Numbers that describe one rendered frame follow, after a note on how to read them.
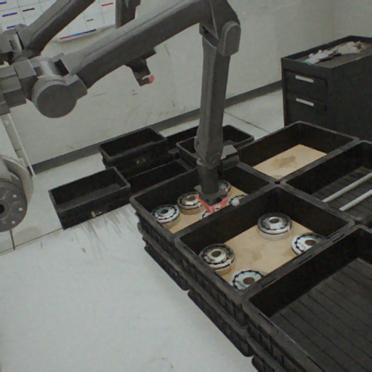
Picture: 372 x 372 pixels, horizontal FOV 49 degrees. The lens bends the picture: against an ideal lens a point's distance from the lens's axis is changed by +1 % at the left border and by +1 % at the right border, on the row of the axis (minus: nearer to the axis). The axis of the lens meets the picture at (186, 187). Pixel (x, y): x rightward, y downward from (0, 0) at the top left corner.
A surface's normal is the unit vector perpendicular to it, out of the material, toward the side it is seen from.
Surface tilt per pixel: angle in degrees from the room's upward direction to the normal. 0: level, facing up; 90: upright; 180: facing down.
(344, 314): 0
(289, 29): 90
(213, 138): 99
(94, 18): 90
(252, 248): 0
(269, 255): 0
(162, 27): 109
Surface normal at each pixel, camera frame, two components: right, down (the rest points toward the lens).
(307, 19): 0.44, 0.39
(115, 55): 0.46, 0.65
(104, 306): -0.17, -0.85
